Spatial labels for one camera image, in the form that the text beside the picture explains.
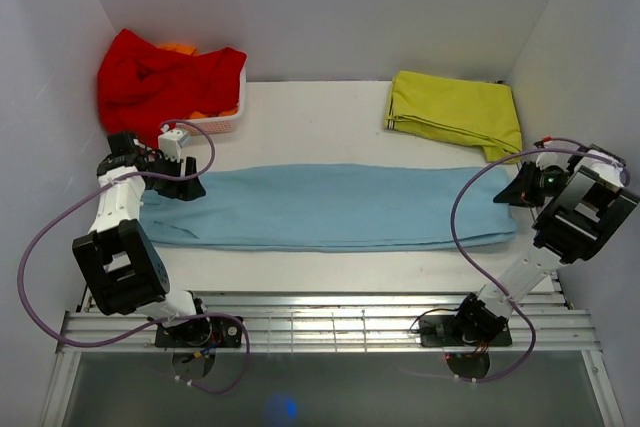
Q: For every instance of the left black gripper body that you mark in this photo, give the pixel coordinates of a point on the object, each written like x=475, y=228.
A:
x=164, y=166

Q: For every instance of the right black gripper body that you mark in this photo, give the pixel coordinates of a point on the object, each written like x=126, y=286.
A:
x=547, y=184

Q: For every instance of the light blue trousers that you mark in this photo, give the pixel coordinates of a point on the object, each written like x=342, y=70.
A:
x=335, y=208

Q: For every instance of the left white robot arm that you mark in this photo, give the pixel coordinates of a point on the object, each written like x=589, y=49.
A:
x=119, y=263

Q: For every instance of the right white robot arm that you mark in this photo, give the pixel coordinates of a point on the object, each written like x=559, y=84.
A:
x=582, y=195

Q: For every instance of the folded yellow trousers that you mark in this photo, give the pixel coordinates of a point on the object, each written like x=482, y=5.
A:
x=459, y=112

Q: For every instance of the red garment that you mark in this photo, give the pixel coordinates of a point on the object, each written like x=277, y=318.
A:
x=140, y=85

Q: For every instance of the white perforated basket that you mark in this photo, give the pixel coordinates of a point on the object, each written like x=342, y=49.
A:
x=220, y=124

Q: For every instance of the orange garment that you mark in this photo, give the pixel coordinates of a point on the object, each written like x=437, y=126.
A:
x=183, y=49

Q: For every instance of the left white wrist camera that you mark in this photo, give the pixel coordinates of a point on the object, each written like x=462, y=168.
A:
x=171, y=143

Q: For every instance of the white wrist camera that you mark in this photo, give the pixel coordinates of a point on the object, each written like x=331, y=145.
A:
x=553, y=144
x=171, y=143

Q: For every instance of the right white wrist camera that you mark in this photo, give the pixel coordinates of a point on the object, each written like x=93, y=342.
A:
x=553, y=144

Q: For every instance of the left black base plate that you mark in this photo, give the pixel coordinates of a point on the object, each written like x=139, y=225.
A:
x=227, y=334

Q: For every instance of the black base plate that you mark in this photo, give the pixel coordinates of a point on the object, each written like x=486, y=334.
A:
x=227, y=334
x=446, y=330

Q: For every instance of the aluminium rail frame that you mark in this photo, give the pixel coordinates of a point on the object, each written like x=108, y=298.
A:
x=341, y=309

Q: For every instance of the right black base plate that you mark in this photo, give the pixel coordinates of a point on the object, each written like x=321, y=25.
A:
x=446, y=330

